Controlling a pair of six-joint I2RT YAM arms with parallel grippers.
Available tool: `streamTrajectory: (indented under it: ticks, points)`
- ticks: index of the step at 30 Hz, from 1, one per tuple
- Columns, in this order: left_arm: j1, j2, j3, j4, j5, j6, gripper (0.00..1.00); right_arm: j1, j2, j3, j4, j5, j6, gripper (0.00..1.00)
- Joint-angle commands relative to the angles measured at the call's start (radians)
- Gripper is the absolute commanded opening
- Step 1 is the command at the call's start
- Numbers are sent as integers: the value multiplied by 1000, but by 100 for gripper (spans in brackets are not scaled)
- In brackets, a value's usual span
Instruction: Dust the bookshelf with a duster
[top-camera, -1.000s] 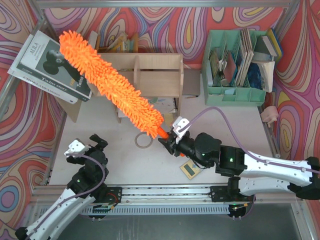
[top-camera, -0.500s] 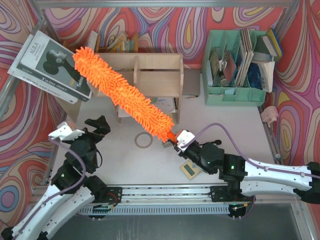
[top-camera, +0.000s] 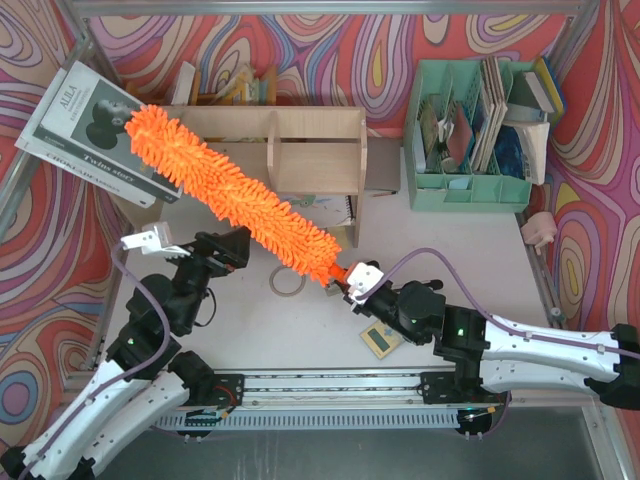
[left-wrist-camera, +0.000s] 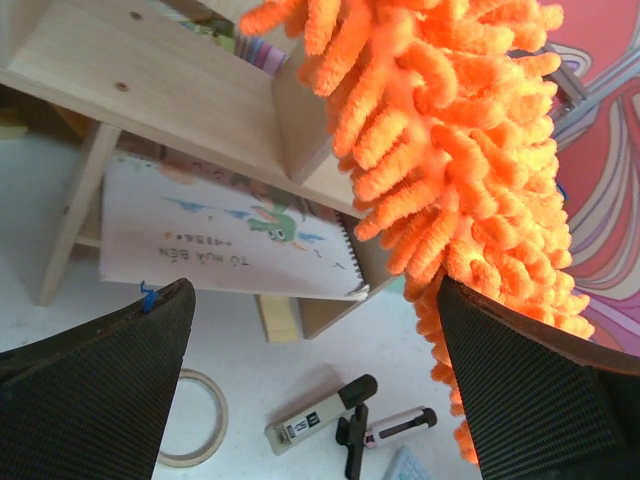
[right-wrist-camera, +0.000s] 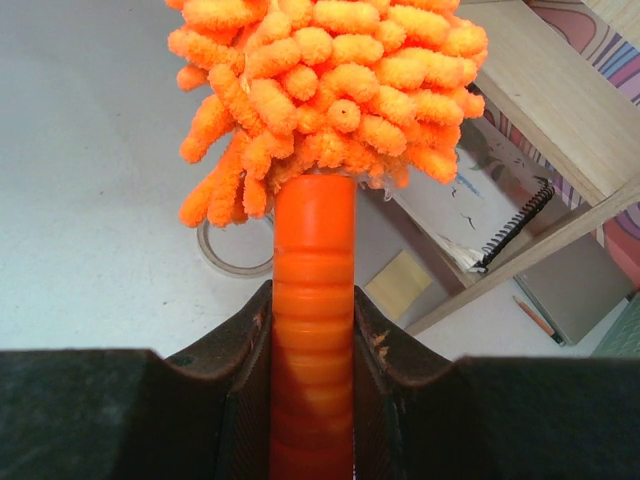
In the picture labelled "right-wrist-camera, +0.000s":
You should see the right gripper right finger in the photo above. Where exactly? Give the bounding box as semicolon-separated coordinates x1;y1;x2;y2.
354;291;639;479

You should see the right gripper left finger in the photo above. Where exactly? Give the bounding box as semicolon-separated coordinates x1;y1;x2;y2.
1;283;272;479

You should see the clear tape roll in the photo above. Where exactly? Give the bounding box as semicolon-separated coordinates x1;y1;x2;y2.
196;219;273;278

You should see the orange microfiber duster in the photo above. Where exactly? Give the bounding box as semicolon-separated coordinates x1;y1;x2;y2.
168;0;489;479

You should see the wooden bookshelf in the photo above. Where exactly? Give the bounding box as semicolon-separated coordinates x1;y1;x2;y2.
406;1;639;335

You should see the pencil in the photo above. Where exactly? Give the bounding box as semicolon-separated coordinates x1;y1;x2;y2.
513;296;565;346

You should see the yellow sticky note pad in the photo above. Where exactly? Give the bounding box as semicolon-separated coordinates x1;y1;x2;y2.
365;250;432;321

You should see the grey notebook behind shelf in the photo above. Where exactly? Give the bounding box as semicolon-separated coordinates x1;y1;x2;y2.
514;234;634;345

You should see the green desk organizer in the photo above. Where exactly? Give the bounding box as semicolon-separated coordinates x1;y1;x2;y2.
591;292;639;358

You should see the spiral drawing notebook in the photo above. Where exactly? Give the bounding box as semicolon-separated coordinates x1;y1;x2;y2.
394;118;555;273

